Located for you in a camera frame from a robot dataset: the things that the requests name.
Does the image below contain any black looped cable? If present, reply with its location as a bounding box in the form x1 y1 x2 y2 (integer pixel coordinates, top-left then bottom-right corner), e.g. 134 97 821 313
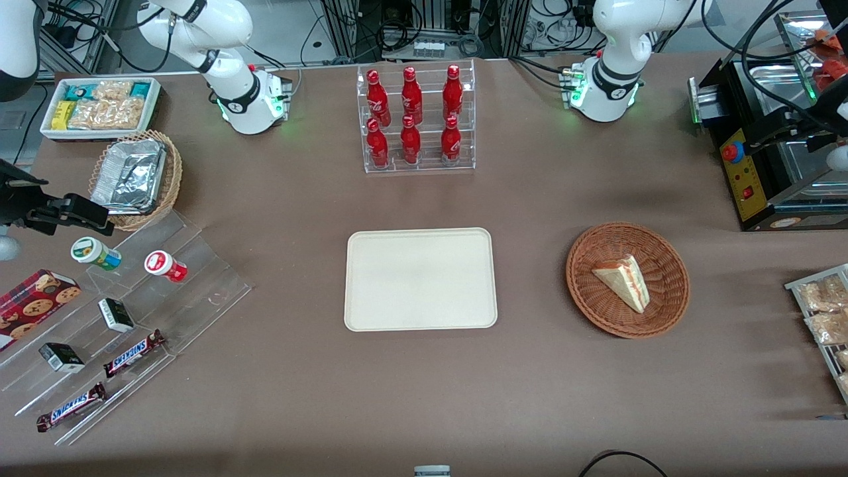
577 450 670 477

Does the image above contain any red cola bottle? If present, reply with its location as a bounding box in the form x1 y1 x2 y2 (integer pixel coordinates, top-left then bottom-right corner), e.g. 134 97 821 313
400 66 424 125
366 118 391 168
440 115 463 164
366 69 392 128
399 115 423 166
442 64 464 121

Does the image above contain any brown Snickers bar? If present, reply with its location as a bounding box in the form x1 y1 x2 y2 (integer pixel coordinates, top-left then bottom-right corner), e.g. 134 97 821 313
36 382 108 433
102 329 167 379

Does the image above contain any small black carton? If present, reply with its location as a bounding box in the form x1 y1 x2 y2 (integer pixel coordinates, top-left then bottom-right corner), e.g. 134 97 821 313
38 342 86 374
97 297 135 334

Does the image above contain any red packaged food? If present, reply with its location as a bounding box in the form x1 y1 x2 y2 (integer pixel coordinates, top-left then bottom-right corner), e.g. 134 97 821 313
816 29 848 93

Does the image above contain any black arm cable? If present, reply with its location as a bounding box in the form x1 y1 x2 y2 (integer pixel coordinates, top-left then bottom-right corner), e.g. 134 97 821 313
701 0 848 136

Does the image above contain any clear acrylic bottle rack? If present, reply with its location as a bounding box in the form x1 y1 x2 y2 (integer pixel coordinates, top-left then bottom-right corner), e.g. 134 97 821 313
356 58 476 175

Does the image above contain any large clear cracker bag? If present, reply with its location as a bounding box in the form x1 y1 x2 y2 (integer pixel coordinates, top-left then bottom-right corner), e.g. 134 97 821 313
68 97 144 131

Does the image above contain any red chocolate chip cookie box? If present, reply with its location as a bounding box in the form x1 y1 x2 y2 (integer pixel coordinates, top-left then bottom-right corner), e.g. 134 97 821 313
0 268 82 352

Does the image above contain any silver foil container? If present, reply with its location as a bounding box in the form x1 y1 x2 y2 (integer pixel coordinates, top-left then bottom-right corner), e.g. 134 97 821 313
90 138 167 215

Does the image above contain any green lidded snack cup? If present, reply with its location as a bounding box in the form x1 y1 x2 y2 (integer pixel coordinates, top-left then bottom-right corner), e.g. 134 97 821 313
70 237 123 272

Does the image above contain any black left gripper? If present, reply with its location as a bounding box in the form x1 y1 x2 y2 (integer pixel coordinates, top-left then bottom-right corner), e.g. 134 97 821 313
747 83 848 153

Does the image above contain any yellow snack packet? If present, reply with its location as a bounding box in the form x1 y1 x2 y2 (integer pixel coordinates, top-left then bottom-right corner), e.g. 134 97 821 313
51 100 78 131

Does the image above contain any grey wire rack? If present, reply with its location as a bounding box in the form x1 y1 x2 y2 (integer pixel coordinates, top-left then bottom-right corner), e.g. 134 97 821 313
784 263 848 406

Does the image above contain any clear acrylic stepped shelf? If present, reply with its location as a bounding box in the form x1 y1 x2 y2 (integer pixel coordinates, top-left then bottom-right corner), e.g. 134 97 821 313
0 210 253 447

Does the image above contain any stainless steel tray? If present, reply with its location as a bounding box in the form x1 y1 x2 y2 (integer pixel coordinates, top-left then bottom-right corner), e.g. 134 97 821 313
774 9 848 101

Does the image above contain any triangular wrapped sandwich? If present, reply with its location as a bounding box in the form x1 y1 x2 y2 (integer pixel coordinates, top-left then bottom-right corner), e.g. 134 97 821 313
592 254 651 314

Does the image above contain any cream plastic serving tray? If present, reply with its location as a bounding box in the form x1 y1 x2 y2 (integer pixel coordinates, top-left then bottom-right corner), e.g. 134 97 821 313
344 227 498 332

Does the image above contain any light tan wicker basket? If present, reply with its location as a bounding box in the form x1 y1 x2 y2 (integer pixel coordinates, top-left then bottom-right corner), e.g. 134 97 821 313
87 130 184 232

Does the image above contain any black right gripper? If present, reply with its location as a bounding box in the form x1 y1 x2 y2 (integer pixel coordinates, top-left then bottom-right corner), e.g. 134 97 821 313
0 159 115 237

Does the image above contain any black machine with yellow panel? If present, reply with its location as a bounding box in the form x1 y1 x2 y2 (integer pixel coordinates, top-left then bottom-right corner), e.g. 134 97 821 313
688 56 848 233

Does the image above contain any small clear cracker bag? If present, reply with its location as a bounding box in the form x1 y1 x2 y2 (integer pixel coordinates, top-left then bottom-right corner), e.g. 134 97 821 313
93 80 134 101

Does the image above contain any brown round wicker basket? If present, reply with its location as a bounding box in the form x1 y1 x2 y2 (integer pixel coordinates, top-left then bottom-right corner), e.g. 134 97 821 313
566 222 691 339

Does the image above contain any white rectangular snack bin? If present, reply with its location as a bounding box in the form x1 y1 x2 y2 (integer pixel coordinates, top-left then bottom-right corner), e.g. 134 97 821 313
40 77 162 142

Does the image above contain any red lidded snack cup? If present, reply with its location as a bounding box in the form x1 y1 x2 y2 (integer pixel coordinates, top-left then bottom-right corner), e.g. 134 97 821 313
144 250 189 284

